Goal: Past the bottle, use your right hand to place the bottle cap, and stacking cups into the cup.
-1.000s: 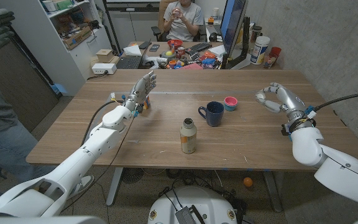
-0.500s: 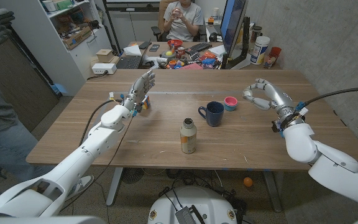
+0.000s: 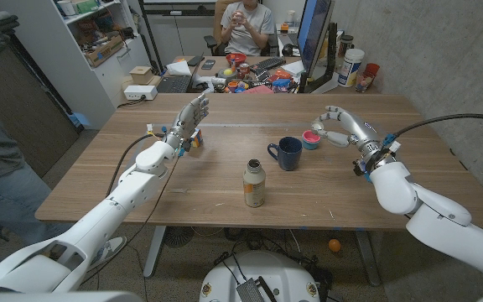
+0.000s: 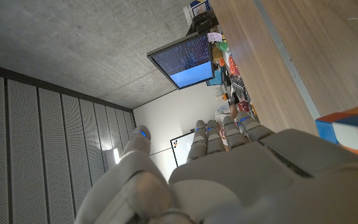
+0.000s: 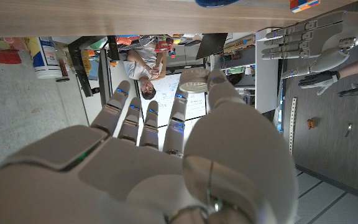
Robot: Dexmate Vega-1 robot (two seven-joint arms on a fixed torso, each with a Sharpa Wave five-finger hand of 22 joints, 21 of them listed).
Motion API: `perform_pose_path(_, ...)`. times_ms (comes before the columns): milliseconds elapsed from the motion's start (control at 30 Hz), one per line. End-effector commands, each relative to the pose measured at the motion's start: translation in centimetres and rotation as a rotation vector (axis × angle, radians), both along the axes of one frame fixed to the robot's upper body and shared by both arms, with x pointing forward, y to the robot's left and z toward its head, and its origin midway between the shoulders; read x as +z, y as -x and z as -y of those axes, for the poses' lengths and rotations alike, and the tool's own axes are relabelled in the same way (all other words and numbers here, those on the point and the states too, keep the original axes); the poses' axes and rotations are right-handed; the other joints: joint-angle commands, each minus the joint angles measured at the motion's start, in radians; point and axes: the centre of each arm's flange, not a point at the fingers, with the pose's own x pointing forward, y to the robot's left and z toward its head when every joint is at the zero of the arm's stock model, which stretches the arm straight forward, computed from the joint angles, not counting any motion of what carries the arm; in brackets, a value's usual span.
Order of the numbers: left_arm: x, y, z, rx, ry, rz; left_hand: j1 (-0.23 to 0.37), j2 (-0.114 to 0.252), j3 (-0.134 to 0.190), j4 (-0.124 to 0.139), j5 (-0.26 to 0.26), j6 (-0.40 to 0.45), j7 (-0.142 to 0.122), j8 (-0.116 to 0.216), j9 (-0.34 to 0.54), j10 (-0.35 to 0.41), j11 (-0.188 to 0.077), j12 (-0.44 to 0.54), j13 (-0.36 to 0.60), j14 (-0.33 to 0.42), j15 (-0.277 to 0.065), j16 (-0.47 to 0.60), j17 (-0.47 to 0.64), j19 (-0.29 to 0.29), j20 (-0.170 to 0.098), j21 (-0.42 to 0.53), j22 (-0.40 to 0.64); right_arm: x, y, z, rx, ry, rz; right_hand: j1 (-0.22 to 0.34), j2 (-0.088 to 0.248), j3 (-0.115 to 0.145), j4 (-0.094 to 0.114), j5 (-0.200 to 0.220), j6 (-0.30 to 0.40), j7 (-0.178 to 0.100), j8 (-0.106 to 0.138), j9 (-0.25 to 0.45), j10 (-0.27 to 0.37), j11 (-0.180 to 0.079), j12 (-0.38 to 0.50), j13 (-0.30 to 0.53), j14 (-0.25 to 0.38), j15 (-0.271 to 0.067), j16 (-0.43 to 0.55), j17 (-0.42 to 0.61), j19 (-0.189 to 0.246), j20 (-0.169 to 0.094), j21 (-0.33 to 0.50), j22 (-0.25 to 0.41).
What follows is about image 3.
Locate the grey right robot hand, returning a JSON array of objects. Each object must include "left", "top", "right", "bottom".
[{"left": 310, "top": 105, "right": 387, "bottom": 163}]

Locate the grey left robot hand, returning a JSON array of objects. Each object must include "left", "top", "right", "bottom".
[{"left": 166, "top": 92, "right": 210, "bottom": 153}]

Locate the pink stacking cup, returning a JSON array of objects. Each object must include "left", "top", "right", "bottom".
[{"left": 301, "top": 129, "right": 322, "bottom": 151}]

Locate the beige open bottle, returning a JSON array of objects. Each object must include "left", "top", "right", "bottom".
[{"left": 242, "top": 159, "right": 267, "bottom": 209}]

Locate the black laptop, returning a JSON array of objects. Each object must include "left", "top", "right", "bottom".
[{"left": 156, "top": 52, "right": 205, "bottom": 94}]

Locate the clear glass with items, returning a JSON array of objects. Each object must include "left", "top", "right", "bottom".
[{"left": 354, "top": 70, "right": 372, "bottom": 93}]

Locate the white crumpled paper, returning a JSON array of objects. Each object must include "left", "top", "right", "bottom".
[{"left": 165, "top": 60, "right": 193, "bottom": 77}]

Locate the white box device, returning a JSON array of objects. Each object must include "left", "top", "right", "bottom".
[{"left": 122, "top": 85, "right": 158, "bottom": 102}]

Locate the white round canister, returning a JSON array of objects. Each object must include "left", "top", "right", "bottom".
[{"left": 337, "top": 48, "right": 366, "bottom": 88}]

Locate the small plain cardboard box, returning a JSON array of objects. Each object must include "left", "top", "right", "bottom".
[{"left": 128, "top": 65, "right": 155, "bottom": 85}]

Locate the navy blue mug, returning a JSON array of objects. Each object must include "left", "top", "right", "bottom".
[{"left": 267, "top": 136, "right": 304, "bottom": 172}]

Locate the dark lidded jar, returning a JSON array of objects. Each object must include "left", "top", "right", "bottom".
[{"left": 337, "top": 34, "right": 355, "bottom": 58}]

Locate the black keyboard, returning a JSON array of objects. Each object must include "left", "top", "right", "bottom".
[{"left": 249, "top": 56, "right": 287, "bottom": 71}]

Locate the seated person grey t-shirt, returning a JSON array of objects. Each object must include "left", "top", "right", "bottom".
[{"left": 220, "top": 0, "right": 275, "bottom": 57}]

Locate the cardboard box with print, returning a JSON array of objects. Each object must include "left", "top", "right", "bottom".
[{"left": 85, "top": 34, "right": 126, "bottom": 68}]

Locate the white shelf unit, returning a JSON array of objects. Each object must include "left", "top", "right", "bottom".
[{"left": 0, "top": 0, "right": 153, "bottom": 130}]

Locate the computer monitor on stand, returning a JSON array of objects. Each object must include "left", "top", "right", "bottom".
[{"left": 298, "top": 0, "right": 339, "bottom": 94}]

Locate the round floor fan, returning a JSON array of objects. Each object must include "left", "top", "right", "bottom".
[{"left": 164, "top": 226, "right": 195, "bottom": 248}]

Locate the white robot torso base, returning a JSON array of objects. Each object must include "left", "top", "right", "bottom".
[{"left": 198, "top": 250, "right": 321, "bottom": 302}]

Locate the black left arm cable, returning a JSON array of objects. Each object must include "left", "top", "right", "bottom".
[{"left": 106, "top": 133, "right": 167, "bottom": 198}]

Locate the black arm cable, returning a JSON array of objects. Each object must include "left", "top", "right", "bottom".
[
  {"left": 386, "top": 112, "right": 483, "bottom": 142},
  {"left": 106, "top": 133, "right": 167, "bottom": 198}
]

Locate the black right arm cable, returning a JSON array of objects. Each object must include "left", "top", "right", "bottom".
[{"left": 386, "top": 112, "right": 483, "bottom": 142}]

